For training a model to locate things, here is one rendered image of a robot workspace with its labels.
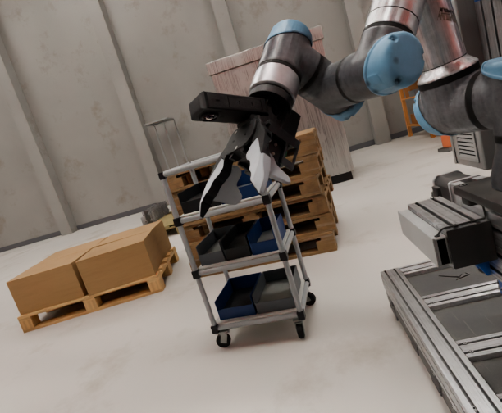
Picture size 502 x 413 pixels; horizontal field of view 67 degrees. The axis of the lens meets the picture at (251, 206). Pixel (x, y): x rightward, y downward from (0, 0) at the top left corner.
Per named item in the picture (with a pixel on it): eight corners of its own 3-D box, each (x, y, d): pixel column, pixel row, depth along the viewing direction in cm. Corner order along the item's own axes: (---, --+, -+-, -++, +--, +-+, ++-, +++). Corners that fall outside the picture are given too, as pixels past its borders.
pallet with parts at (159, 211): (157, 224, 682) (151, 204, 675) (207, 210, 670) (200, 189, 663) (128, 248, 548) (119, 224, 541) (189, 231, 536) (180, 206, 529)
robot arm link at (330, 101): (371, 118, 62) (320, 82, 58) (331, 127, 72) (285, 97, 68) (389, 76, 63) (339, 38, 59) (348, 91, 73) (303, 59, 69)
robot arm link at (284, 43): (326, 35, 64) (286, 5, 61) (314, 83, 60) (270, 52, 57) (298, 61, 71) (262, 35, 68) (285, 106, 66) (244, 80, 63)
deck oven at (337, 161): (344, 168, 666) (312, 43, 627) (358, 178, 543) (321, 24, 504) (255, 193, 688) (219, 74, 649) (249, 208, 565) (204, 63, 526)
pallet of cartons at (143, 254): (15, 335, 327) (-7, 287, 319) (75, 287, 426) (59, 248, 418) (158, 297, 311) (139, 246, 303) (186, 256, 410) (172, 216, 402)
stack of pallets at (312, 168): (342, 217, 379) (318, 125, 362) (344, 249, 294) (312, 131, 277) (222, 244, 415) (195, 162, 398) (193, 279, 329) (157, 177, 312)
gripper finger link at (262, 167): (305, 195, 46) (289, 158, 53) (268, 170, 43) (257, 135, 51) (288, 212, 47) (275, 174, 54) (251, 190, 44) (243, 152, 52)
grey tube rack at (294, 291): (215, 353, 202) (152, 174, 184) (235, 313, 242) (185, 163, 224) (313, 340, 188) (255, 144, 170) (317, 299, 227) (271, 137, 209)
